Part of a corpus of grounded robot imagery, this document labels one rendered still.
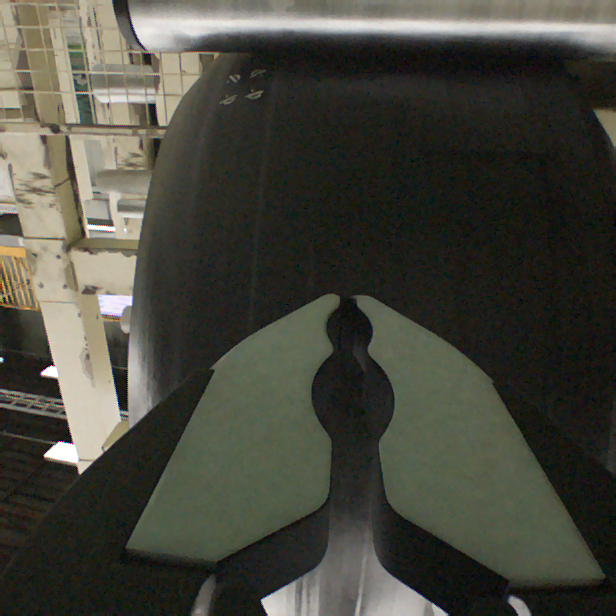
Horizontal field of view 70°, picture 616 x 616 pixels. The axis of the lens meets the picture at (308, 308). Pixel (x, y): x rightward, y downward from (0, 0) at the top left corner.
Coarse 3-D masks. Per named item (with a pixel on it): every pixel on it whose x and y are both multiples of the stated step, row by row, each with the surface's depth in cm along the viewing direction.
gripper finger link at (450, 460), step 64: (384, 320) 11; (384, 384) 9; (448, 384) 9; (384, 448) 7; (448, 448) 7; (512, 448) 7; (384, 512) 7; (448, 512) 6; (512, 512) 6; (448, 576) 6; (512, 576) 6; (576, 576) 6
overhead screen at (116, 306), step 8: (104, 296) 437; (112, 296) 435; (120, 296) 433; (104, 304) 441; (112, 304) 439; (120, 304) 436; (128, 304) 434; (104, 312) 445; (112, 312) 443; (120, 312) 440
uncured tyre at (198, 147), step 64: (256, 64) 27; (320, 64) 26; (384, 64) 26; (448, 64) 26; (512, 64) 26; (192, 128) 25; (256, 128) 24; (320, 128) 24; (384, 128) 23; (448, 128) 23; (512, 128) 23; (576, 128) 24; (192, 192) 23; (256, 192) 22; (320, 192) 22; (384, 192) 22; (448, 192) 22; (512, 192) 22; (576, 192) 22; (192, 256) 22; (256, 256) 21; (320, 256) 21; (384, 256) 21; (448, 256) 21; (512, 256) 21; (576, 256) 21; (192, 320) 22; (256, 320) 21; (448, 320) 21; (512, 320) 21; (576, 320) 21; (128, 384) 25; (512, 384) 21; (576, 384) 20; (320, 576) 23; (384, 576) 23
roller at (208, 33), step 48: (144, 0) 24; (192, 0) 24; (240, 0) 24; (288, 0) 24; (336, 0) 24; (384, 0) 24; (432, 0) 23; (480, 0) 23; (528, 0) 23; (576, 0) 23; (144, 48) 27; (192, 48) 26; (240, 48) 26; (288, 48) 26; (336, 48) 26; (384, 48) 25; (432, 48) 25; (480, 48) 25; (528, 48) 25; (576, 48) 25
